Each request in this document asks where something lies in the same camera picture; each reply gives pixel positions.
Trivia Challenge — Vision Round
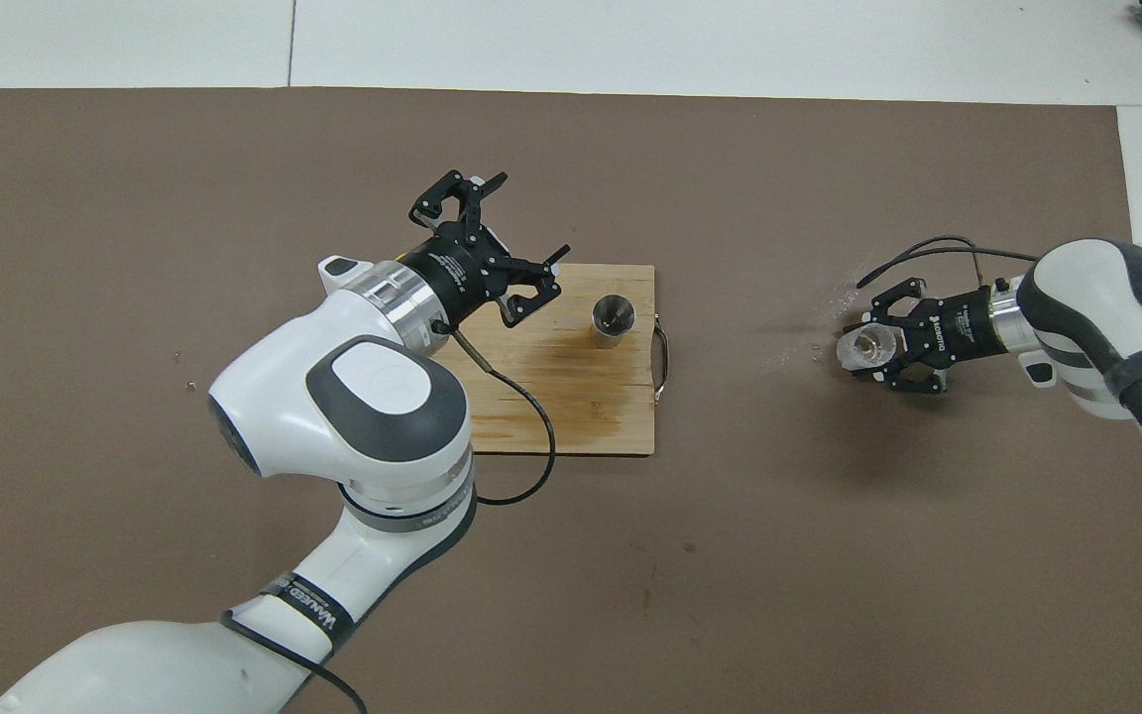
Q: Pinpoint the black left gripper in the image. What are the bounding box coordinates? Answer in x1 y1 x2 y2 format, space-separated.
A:
400 170 573 329

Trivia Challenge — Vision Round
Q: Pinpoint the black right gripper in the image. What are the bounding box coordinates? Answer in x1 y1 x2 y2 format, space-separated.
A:
847 277 1012 397

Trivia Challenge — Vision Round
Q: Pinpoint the small clear glass cup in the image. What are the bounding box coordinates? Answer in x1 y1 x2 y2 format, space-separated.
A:
835 322 904 376

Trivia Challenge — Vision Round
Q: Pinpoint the steel double jigger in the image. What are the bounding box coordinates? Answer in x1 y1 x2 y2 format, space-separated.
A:
590 294 638 351

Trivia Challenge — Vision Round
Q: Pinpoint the wooden cutting board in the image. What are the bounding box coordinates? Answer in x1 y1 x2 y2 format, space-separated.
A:
437 262 673 457

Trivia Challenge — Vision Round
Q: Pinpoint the brown paper table mat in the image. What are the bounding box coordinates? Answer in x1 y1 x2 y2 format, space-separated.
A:
0 87 1142 714

